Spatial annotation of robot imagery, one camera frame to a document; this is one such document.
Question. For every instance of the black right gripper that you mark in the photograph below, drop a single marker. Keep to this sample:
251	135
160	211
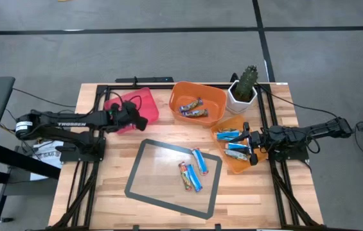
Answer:
259	141

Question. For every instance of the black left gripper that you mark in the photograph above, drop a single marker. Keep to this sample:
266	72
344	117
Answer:
125	120

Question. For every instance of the light blue granola bar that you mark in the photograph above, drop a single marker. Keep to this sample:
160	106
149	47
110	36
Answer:
236	146

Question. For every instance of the foil-wrapped granola bar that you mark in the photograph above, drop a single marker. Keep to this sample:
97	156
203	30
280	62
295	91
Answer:
191	105
235	155
195	113

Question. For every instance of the blue granola bar red ends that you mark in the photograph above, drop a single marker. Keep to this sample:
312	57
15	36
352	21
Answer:
200	161

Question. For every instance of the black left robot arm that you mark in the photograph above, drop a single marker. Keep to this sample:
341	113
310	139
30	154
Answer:
72	124

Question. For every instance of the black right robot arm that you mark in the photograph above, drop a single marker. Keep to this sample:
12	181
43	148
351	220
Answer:
322	130

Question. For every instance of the translucent pink plastic bin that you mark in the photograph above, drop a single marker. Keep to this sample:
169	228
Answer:
146	102

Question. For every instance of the translucent orange plastic bin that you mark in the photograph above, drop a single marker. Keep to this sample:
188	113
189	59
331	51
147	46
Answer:
235	168

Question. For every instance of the black power strip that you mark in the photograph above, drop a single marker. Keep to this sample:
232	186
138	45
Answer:
146	80

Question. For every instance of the white plant pot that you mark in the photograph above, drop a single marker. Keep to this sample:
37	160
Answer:
232	106

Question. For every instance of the opaque orange plastic bin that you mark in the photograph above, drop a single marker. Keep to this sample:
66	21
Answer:
213	96

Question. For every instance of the green cactus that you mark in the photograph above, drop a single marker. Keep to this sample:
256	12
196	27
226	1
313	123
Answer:
247	83

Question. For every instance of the beige mat with dark border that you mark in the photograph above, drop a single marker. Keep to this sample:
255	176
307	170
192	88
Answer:
155	179

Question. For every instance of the black table clamp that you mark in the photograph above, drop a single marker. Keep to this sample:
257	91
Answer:
135	228
218	227

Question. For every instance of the white printed paper bag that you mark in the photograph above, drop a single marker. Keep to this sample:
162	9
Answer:
47	157

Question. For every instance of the black aluminium table frame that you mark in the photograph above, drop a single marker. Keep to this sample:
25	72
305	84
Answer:
276	179

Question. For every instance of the black mount bracket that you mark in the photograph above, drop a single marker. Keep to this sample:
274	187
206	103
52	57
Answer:
234	78

